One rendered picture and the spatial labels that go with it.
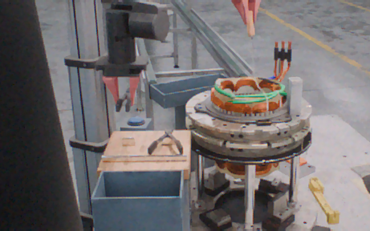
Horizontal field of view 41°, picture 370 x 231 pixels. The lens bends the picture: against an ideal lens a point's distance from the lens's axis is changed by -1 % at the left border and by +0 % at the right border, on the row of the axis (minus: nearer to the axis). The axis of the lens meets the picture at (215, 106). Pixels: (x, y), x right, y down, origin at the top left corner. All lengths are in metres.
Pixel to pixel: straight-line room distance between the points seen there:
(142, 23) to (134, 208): 0.35
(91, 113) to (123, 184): 0.47
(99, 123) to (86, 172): 0.18
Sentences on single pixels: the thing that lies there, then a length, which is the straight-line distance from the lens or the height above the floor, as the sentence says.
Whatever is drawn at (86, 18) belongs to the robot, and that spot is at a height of 1.29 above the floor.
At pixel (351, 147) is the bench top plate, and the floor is 0.78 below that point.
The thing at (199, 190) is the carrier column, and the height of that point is 0.85.
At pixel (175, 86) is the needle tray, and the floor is 1.05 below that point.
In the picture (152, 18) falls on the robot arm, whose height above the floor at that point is 1.37.
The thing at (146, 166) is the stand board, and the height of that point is 1.07.
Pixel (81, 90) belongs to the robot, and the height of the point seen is 1.08.
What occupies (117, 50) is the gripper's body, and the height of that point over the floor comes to 1.30.
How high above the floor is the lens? 1.55
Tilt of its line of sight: 21 degrees down
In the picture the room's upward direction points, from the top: straight up
